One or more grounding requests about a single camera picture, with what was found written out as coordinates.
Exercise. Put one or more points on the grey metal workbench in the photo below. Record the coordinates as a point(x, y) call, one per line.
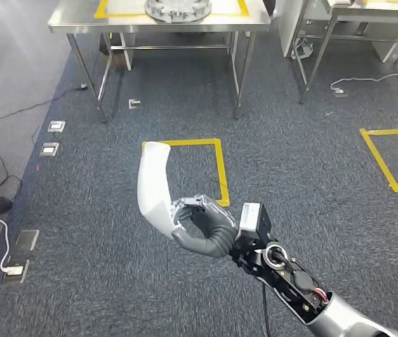
point(79, 18)

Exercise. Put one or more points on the yellow floor tape square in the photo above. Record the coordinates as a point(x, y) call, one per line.
point(377, 156)
point(221, 172)

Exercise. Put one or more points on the brown cardboard box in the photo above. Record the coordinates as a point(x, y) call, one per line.
point(114, 58)

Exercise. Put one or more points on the white metal table frame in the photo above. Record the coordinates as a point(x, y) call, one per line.
point(377, 11)

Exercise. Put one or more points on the white curved plastic part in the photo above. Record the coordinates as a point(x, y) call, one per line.
point(152, 186)

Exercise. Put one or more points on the grey wheel hubcap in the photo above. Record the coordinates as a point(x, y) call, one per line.
point(177, 11)

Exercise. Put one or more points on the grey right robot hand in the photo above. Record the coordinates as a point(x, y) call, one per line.
point(220, 218)

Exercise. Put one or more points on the metal floor socket plate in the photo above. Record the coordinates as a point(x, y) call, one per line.
point(340, 92)
point(15, 272)
point(26, 240)
point(135, 104)
point(56, 126)
point(49, 149)

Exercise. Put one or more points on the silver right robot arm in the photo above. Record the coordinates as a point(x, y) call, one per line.
point(339, 321)

